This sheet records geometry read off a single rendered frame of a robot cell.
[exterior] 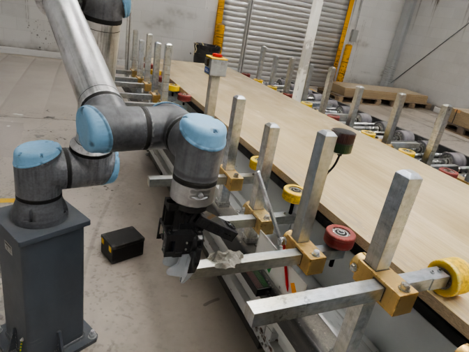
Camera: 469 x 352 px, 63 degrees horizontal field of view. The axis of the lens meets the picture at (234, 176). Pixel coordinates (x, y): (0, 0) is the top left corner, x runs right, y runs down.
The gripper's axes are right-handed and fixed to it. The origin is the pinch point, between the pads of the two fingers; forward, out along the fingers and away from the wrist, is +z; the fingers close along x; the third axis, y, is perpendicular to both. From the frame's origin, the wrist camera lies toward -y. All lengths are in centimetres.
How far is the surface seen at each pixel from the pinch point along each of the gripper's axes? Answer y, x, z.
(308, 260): -29.7, 3.7, -4.9
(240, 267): -12.6, 1.3, -2.6
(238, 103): -29, -53, -29
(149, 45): -28, -203, -28
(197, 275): -1.9, 1.5, -1.5
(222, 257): -8.3, -0.2, -4.7
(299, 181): -49, -33, -9
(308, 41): -122, -162, -51
